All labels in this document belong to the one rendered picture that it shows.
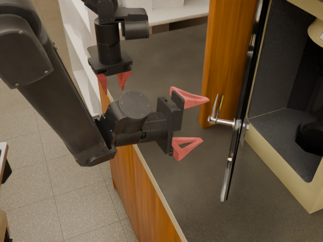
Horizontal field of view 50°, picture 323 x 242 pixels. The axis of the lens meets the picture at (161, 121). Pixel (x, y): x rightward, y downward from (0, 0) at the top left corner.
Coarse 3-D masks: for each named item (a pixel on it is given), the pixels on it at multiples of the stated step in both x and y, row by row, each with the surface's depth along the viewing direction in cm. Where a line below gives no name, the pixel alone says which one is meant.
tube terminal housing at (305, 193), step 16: (288, 0) 70; (304, 0) 66; (320, 16) 64; (256, 64) 86; (256, 144) 96; (272, 160) 91; (288, 176) 86; (320, 176) 75; (304, 192) 82; (320, 192) 77; (320, 208) 83
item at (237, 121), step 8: (256, 16) 60; (256, 24) 58; (256, 32) 56; (248, 48) 53; (248, 56) 53; (248, 64) 54; (248, 72) 55; (240, 96) 58; (240, 104) 59; (240, 112) 60; (232, 136) 64; (232, 144) 65; (232, 152) 66; (224, 176) 72; (224, 184) 73; (224, 192) 75
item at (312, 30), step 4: (316, 20) 70; (320, 20) 69; (312, 24) 71; (316, 24) 69; (320, 24) 68; (308, 28) 73; (312, 28) 70; (316, 28) 69; (320, 28) 68; (308, 32) 71; (312, 32) 70; (316, 32) 68; (320, 32) 68; (312, 36) 69; (316, 36) 68; (320, 36) 67; (316, 40) 68; (320, 40) 67; (320, 44) 67
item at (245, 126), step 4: (240, 120) 67; (244, 120) 67; (240, 124) 67; (244, 124) 67; (248, 124) 66; (244, 128) 67; (244, 132) 67; (240, 136) 70; (244, 136) 68; (240, 140) 70
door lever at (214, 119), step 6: (216, 96) 73; (222, 96) 73; (216, 102) 71; (222, 102) 72; (216, 108) 70; (216, 114) 69; (210, 120) 68; (216, 120) 68; (222, 120) 68; (228, 120) 68; (234, 120) 67
